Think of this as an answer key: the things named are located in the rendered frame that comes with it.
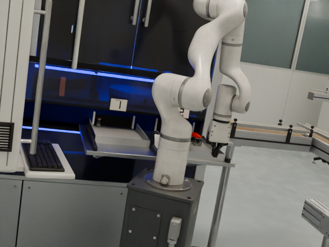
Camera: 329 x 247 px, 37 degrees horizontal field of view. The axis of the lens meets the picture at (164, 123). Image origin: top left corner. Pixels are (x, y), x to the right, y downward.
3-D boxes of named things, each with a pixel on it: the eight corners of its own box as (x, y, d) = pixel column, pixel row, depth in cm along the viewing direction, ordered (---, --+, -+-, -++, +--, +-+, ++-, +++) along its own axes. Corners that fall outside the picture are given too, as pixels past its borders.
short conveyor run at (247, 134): (204, 142, 275) (209, 115, 272) (196, 135, 290) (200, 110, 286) (311, 153, 293) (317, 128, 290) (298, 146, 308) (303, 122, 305)
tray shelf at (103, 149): (78, 127, 255) (79, 124, 254) (203, 139, 273) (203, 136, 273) (85, 154, 209) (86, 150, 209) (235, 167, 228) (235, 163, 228)
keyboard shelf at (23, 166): (-2, 145, 230) (-1, 139, 229) (58, 148, 240) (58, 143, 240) (4, 178, 189) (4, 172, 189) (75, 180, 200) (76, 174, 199)
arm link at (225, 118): (228, 112, 226) (227, 119, 226) (210, 111, 223) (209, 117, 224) (235, 116, 218) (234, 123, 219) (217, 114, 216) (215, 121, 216)
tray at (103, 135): (88, 124, 256) (89, 118, 255) (136, 129, 262) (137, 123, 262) (94, 142, 224) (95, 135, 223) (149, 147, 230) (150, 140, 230)
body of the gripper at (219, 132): (228, 117, 226) (224, 140, 228) (208, 115, 223) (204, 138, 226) (235, 121, 219) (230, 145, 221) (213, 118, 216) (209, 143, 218)
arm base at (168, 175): (186, 196, 179) (194, 148, 176) (137, 184, 183) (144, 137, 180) (195, 181, 198) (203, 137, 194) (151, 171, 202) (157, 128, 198)
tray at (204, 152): (155, 136, 254) (156, 130, 253) (201, 141, 260) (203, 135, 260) (171, 156, 221) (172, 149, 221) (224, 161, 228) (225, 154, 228)
